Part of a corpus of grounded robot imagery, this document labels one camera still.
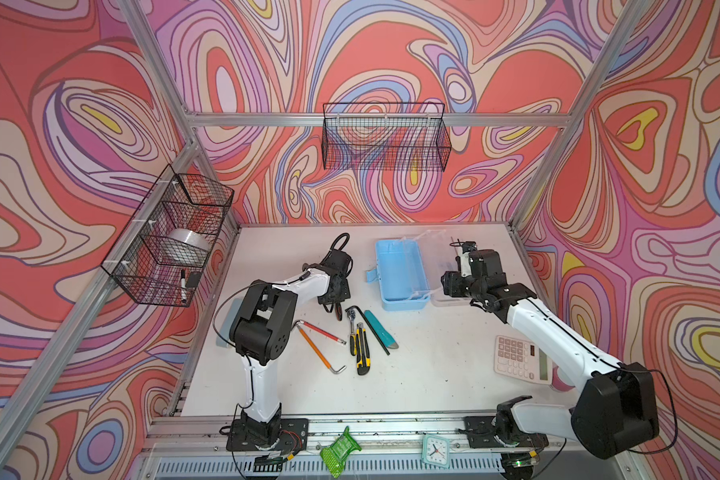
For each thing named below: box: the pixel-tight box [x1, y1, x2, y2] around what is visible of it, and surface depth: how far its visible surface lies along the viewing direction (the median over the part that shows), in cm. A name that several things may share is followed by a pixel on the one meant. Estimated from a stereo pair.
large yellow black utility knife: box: [356, 322, 371, 376], surface depth 88 cm
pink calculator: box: [494, 335, 553, 385], surface depth 86 cm
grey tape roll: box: [167, 228, 211, 251], surface depth 75 cm
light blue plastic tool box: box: [366, 230, 471, 311], surface depth 104 cm
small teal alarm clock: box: [421, 434, 450, 469], surface depth 71 cm
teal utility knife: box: [364, 310, 399, 350], surface depth 93 cm
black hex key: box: [345, 305, 390, 356], surface depth 94 cm
